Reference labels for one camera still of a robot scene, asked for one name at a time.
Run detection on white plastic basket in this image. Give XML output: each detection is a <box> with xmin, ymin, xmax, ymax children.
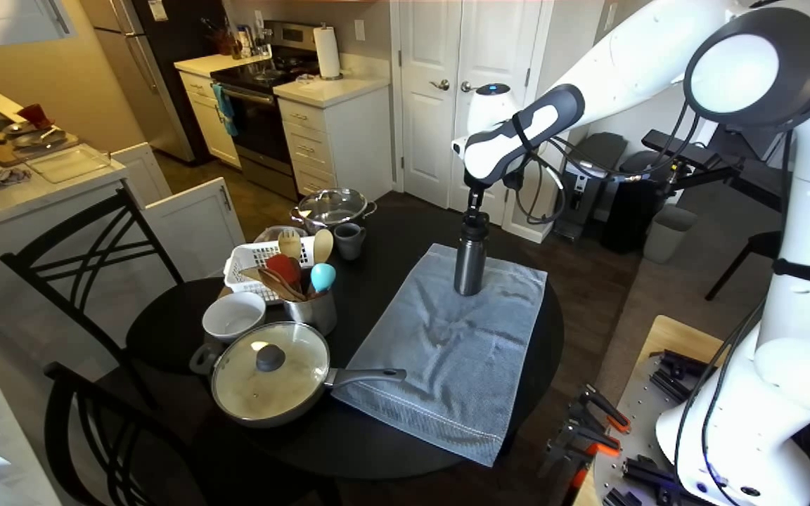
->
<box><xmin>222</xmin><ymin>235</ymin><xmax>319</xmax><ymax>304</ymax></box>

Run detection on steel pot with glass lid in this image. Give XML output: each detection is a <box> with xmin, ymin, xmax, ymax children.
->
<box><xmin>289</xmin><ymin>186</ymin><xmax>381</xmax><ymax>235</ymax></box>

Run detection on white panel door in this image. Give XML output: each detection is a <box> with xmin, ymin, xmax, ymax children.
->
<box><xmin>391</xmin><ymin>0</ymin><xmax>556</xmax><ymax>234</ymax></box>

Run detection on white bowl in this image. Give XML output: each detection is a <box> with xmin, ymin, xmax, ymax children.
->
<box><xmin>199</xmin><ymin>290</ymin><xmax>270</xmax><ymax>344</ymax></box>

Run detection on dark grey mug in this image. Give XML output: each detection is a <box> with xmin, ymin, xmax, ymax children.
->
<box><xmin>333</xmin><ymin>219</ymin><xmax>369</xmax><ymax>264</ymax></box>

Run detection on cream pan lid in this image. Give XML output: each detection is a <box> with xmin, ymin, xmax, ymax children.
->
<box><xmin>208</xmin><ymin>318</ymin><xmax>334</xmax><ymax>421</ymax></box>

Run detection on paper towel roll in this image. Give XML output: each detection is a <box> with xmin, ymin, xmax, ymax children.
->
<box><xmin>312</xmin><ymin>23</ymin><xmax>347</xmax><ymax>81</ymax></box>

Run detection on steel refrigerator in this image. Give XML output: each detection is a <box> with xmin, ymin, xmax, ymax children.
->
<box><xmin>76</xmin><ymin>0</ymin><xmax>232</xmax><ymax>168</ymax></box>

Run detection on grey utensil holder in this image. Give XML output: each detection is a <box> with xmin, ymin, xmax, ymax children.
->
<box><xmin>288</xmin><ymin>286</ymin><xmax>341</xmax><ymax>338</ymax></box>

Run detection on small grey bin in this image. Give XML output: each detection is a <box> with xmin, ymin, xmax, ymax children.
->
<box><xmin>641</xmin><ymin>205</ymin><xmax>701</xmax><ymax>266</ymax></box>

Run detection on white drawer cabinet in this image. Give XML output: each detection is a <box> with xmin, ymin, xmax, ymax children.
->
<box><xmin>274</xmin><ymin>74</ymin><xmax>398</xmax><ymax>202</ymax></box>

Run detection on red spatula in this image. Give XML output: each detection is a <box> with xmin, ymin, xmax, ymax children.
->
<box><xmin>263</xmin><ymin>251</ymin><xmax>310</xmax><ymax>296</ymax></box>

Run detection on black bottle lid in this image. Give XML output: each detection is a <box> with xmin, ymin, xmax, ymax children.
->
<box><xmin>458</xmin><ymin>219</ymin><xmax>493</xmax><ymax>251</ymax></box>

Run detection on black gripper cable loops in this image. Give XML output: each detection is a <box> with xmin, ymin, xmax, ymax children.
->
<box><xmin>502</xmin><ymin>134</ymin><xmax>572</xmax><ymax>231</ymax></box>

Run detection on dark grey metal bottle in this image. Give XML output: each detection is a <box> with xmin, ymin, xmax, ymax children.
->
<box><xmin>450</xmin><ymin>235</ymin><xmax>490</xmax><ymax>302</ymax></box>

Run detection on black metal bracket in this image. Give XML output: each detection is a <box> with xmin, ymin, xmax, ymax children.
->
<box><xmin>644</xmin><ymin>345</ymin><xmax>708</xmax><ymax>408</ymax></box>

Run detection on black trash can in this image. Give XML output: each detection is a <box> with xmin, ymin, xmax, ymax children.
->
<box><xmin>599</xmin><ymin>148</ymin><xmax>676</xmax><ymax>257</ymax></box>
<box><xmin>555</xmin><ymin>129</ymin><xmax>631</xmax><ymax>244</ymax></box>

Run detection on black orange bar clamp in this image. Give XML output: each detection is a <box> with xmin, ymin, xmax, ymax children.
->
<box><xmin>576</xmin><ymin>380</ymin><xmax>634</xmax><ymax>439</ymax></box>
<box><xmin>551</xmin><ymin>413</ymin><xmax>625</xmax><ymax>463</ymax></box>
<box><xmin>538</xmin><ymin>448</ymin><xmax>596</xmax><ymax>501</ymax></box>

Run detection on black base cable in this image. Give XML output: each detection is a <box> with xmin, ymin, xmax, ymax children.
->
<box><xmin>669</xmin><ymin>307</ymin><xmax>766</xmax><ymax>506</ymax></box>

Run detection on light blue towel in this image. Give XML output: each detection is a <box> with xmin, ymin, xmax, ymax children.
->
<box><xmin>330</xmin><ymin>241</ymin><xmax>551</xmax><ymax>470</ymax></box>

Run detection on black aluminium rail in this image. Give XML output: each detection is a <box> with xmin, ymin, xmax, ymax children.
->
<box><xmin>599</xmin><ymin>453</ymin><xmax>676</xmax><ymax>506</ymax></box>

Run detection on wooden spoon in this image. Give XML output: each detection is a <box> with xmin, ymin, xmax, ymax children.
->
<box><xmin>277</xmin><ymin>228</ymin><xmax>308</xmax><ymax>266</ymax></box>
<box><xmin>310</xmin><ymin>224</ymin><xmax>339</xmax><ymax>266</ymax></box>

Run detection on white kitchen counter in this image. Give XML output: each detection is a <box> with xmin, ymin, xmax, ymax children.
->
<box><xmin>0</xmin><ymin>54</ymin><xmax>247</xmax><ymax>376</ymax></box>

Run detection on grey frying pan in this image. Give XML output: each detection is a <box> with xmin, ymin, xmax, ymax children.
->
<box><xmin>188</xmin><ymin>318</ymin><xmax>407</xmax><ymax>432</ymax></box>

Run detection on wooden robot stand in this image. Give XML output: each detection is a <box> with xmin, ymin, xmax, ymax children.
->
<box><xmin>568</xmin><ymin>311</ymin><xmax>739</xmax><ymax>506</ymax></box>

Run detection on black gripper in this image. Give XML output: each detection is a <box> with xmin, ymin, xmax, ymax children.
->
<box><xmin>462</xmin><ymin>168</ymin><xmax>496</xmax><ymax>231</ymax></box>

